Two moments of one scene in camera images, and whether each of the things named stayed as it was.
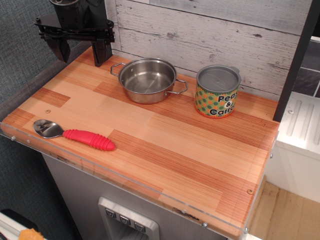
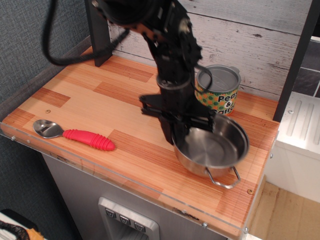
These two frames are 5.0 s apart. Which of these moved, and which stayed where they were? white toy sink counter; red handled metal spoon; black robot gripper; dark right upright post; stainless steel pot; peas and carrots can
Moved: black robot gripper; stainless steel pot
Stayed: peas and carrots can; dark right upright post; white toy sink counter; red handled metal spoon
